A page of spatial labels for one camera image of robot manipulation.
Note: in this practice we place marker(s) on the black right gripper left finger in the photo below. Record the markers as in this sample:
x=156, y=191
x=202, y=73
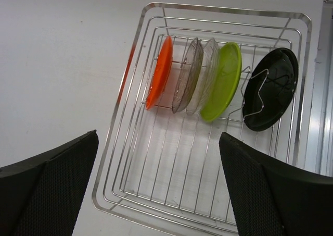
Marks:
x=43, y=194

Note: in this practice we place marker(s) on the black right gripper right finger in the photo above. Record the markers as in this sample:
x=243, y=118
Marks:
x=270, y=197

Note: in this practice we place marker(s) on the black plastic plate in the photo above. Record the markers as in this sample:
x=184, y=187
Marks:
x=270, y=89

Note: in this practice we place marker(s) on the lime green plastic plate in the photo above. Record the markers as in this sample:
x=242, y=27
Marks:
x=226, y=82

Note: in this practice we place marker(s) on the smoky grey glass plate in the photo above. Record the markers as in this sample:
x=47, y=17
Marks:
x=188, y=77

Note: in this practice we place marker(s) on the clear glass plate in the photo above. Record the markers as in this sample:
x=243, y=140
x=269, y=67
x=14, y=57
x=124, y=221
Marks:
x=206, y=78

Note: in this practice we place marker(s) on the orange plastic plate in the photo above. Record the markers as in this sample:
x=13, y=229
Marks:
x=161, y=73

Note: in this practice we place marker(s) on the aluminium frame rail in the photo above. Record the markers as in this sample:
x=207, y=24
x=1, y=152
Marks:
x=319, y=146

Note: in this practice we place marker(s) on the metal wire dish rack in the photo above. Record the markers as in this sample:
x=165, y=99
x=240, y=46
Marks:
x=163, y=170

